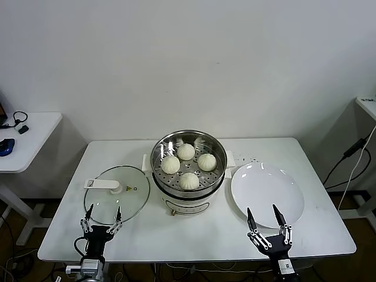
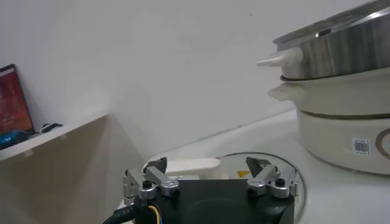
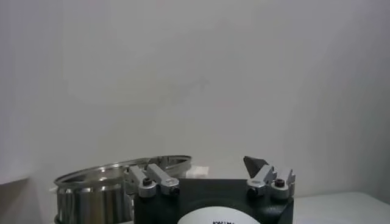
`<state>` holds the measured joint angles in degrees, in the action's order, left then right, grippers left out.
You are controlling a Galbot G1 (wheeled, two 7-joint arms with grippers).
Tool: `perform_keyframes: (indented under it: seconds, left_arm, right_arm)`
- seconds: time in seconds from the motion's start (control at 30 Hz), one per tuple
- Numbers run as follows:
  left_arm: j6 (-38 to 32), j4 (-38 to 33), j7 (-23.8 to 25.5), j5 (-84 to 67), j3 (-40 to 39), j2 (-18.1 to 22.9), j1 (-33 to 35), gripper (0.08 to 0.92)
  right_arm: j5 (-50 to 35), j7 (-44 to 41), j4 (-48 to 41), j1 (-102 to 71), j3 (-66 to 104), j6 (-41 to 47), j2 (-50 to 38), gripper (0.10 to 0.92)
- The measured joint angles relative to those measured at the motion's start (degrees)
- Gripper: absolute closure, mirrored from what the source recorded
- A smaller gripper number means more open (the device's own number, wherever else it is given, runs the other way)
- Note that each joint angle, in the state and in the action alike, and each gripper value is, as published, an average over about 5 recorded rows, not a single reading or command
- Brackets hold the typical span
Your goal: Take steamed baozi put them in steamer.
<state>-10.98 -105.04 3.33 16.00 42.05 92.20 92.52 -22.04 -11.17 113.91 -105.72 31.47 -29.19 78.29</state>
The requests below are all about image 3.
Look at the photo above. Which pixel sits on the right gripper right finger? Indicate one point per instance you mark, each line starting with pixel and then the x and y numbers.
pixel 265 178

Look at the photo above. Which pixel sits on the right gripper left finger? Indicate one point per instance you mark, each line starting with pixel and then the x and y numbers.
pixel 161 179

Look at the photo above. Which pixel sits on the stainless steel steamer basket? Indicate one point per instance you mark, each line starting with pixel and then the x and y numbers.
pixel 91 201

